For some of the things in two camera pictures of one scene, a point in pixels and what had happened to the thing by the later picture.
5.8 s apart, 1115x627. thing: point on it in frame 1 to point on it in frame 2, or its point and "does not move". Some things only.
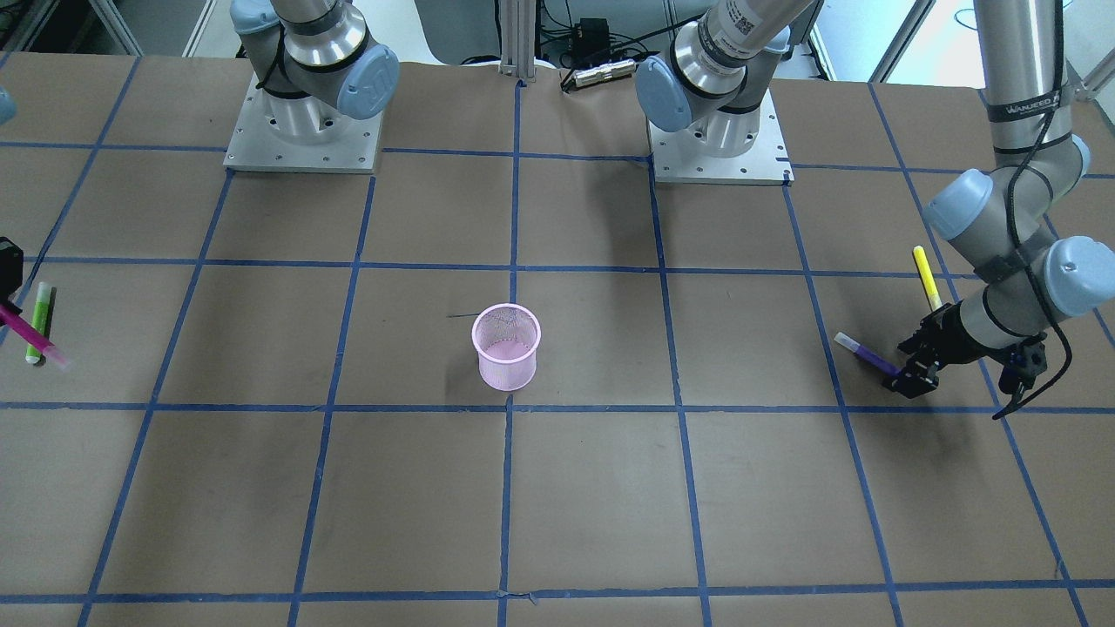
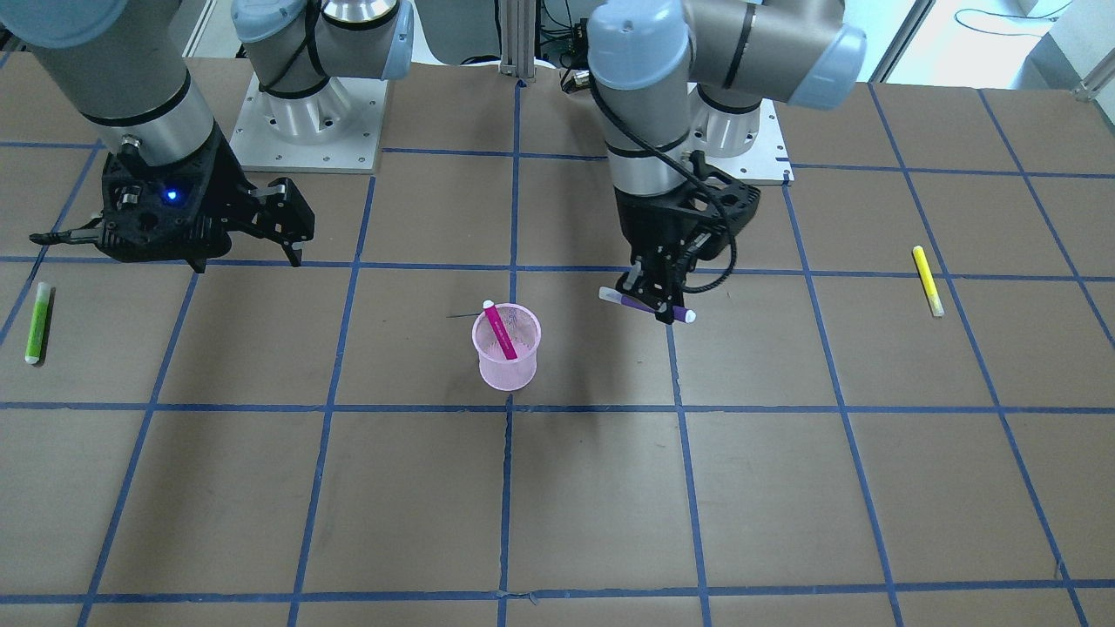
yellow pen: x=934 y=295 does not move
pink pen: x=36 y=336 to x=504 y=341
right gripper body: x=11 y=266 to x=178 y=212
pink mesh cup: x=506 y=337 does not move
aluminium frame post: x=517 y=27 does not move
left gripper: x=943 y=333 to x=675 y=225
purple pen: x=874 y=358 to x=611 y=294
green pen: x=39 y=320 does not move
